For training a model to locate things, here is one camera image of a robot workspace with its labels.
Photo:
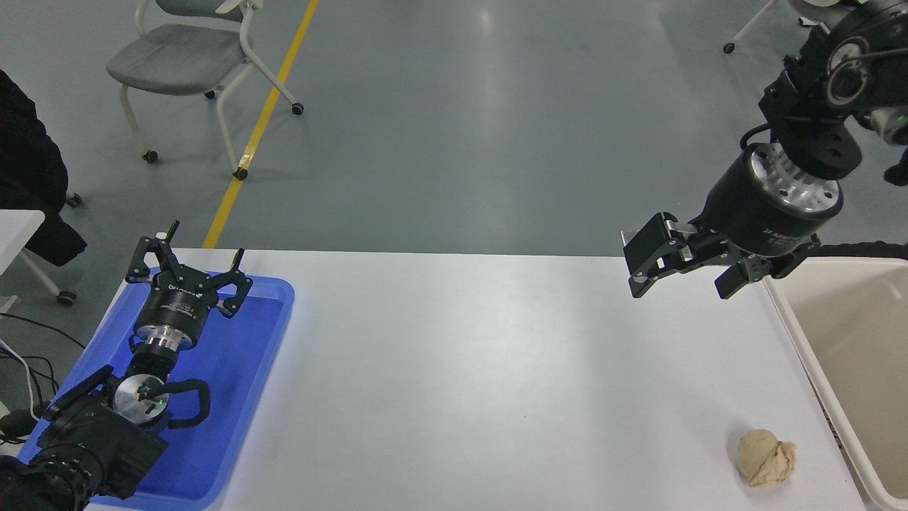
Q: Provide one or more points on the white side table on casters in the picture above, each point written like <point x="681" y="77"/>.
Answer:
<point x="18" y="227"/>

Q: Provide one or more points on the person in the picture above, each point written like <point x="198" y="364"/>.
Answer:
<point x="28" y="177"/>

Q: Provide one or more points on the grey seat white frame chair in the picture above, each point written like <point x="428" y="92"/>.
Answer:
<point x="177" y="60"/>

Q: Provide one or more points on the left gripper's black drum body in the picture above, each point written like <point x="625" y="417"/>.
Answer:
<point x="177" y="305"/>

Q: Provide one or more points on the white frame chair on casters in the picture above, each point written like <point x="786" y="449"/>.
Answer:
<point x="752" y="21"/>

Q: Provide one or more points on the blue plastic tray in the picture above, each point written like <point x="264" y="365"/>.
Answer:
<point x="241" y="355"/>

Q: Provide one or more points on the robot's black left arm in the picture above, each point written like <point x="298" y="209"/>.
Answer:
<point x="92" y="440"/>

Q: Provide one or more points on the right gripper's black drum body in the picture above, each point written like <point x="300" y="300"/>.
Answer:
<point x="759" y="216"/>

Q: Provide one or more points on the large pale plastic bin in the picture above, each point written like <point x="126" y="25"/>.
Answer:
<point x="851" y="333"/>

